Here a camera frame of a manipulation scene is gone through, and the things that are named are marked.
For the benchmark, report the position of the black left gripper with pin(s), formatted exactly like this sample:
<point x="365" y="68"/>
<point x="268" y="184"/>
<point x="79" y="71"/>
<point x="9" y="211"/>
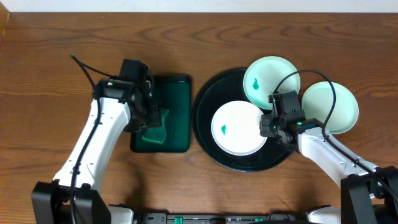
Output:
<point x="150" y="115"/>

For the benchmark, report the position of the dark green rectangular tray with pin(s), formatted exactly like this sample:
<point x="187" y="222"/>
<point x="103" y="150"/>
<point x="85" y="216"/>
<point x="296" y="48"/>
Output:
<point x="173" y="93"/>

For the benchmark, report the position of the round black serving tray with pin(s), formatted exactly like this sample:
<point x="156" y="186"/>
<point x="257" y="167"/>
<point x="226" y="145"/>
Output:
<point x="225" y="87"/>

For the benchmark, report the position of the green scrubbing sponge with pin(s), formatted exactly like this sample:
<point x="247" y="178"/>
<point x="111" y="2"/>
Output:
<point x="157" y="135"/>

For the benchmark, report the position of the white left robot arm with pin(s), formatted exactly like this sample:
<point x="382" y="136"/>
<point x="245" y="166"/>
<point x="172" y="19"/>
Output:
<point x="74" y="194"/>

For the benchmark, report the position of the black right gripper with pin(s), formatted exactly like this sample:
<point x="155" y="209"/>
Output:
<point x="265" y="130"/>

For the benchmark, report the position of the mint green plate with stain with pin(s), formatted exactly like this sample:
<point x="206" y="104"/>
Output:
<point x="317" y="101"/>

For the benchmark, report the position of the pale green back plate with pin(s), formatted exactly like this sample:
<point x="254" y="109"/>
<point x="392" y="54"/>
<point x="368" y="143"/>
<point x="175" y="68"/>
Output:
<point x="262" y="77"/>

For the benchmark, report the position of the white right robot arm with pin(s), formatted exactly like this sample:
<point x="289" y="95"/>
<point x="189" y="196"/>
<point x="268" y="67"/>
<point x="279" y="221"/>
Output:
<point x="368" y="192"/>

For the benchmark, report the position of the white plate with green stain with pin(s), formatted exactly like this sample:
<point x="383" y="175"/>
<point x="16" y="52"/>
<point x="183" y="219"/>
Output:
<point x="235" y="128"/>

